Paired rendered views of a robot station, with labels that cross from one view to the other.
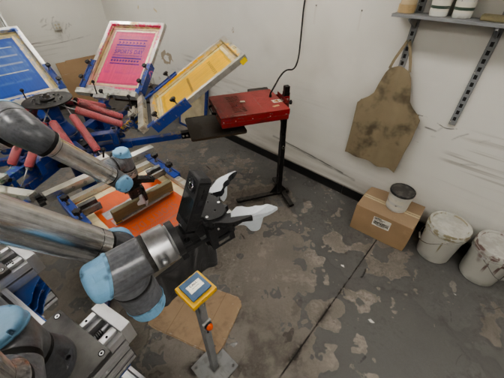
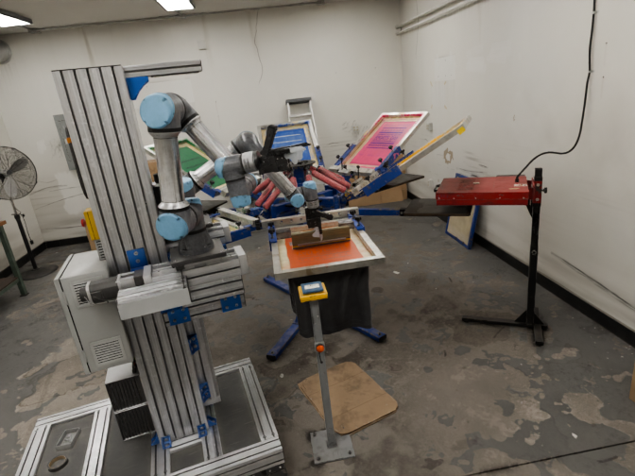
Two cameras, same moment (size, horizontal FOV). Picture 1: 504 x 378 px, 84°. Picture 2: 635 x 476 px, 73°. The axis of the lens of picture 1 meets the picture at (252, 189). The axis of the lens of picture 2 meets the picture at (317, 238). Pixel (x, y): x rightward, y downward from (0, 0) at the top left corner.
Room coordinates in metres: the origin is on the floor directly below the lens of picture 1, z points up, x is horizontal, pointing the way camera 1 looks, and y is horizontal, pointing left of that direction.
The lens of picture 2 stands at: (-0.70, -1.06, 1.85)
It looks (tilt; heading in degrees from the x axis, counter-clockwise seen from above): 19 degrees down; 43
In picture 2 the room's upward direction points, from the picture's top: 7 degrees counter-clockwise
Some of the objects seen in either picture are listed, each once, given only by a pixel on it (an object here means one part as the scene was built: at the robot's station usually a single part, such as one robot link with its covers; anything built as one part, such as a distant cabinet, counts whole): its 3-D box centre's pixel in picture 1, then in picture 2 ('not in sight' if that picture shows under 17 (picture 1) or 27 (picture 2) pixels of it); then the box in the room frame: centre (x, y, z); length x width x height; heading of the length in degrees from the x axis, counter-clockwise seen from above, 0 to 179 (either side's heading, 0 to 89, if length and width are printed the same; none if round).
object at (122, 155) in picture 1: (123, 159); (310, 191); (1.10, 0.61, 1.30); 0.09 x 0.08 x 0.11; 141
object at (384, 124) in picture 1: (387, 109); not in sight; (2.19, -1.13, 1.06); 0.53 x 0.07 x 1.05; 48
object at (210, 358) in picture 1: (207, 335); (322, 372); (0.64, 0.24, 0.48); 0.22 x 0.22 x 0.96; 48
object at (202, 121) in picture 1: (162, 136); (381, 211); (2.02, 0.73, 0.91); 1.34 x 0.40 x 0.08; 108
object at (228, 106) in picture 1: (249, 106); (484, 190); (2.25, 0.02, 1.06); 0.61 x 0.46 x 0.12; 108
